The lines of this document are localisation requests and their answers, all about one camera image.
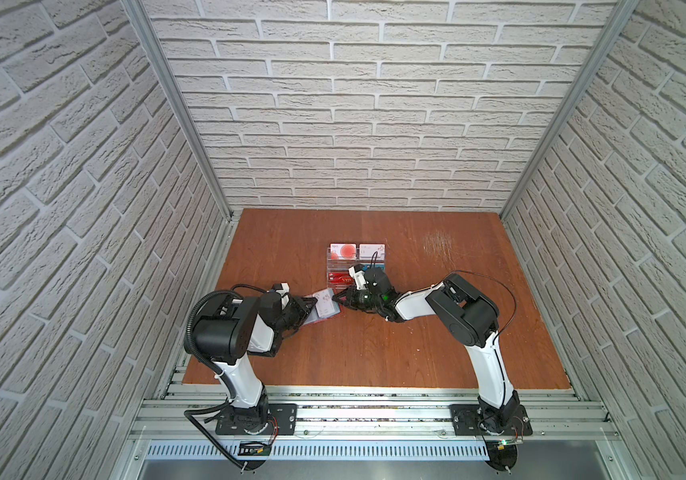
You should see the red card in organizer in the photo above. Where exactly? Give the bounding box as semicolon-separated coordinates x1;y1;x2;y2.
328;272;353;288

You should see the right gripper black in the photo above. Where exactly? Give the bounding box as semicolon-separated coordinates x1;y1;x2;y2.
332;286;383;313

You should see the white blossom VIP card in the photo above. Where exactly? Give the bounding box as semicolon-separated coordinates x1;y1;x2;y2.
358;243;386;262

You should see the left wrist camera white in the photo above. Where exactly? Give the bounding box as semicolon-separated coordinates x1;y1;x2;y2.
273;282;290;308

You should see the clear acrylic card organizer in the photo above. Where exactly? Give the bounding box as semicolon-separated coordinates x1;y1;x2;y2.
326;243;386;293

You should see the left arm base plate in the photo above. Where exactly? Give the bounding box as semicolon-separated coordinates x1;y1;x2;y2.
215;403;298;436

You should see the red leather card holder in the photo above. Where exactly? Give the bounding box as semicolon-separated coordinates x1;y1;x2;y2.
304;288;340;325

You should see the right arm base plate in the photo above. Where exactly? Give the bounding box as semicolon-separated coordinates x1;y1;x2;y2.
449;404;533;437

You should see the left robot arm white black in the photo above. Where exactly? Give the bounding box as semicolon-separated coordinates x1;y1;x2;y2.
184;284;317;432

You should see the white pagoda VIP card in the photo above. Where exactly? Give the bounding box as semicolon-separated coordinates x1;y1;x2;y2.
313;288;340;319

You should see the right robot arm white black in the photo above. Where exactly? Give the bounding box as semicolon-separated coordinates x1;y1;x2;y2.
333;264;520;432

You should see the aluminium rail frame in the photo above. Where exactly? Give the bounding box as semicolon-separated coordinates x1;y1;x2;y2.
110;375;640;479

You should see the white pink circle card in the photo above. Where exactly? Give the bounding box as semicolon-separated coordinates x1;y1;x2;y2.
329;243;358;260

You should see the black corrugated cable left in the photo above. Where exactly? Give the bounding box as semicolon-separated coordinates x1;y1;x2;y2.
183;283;272;472

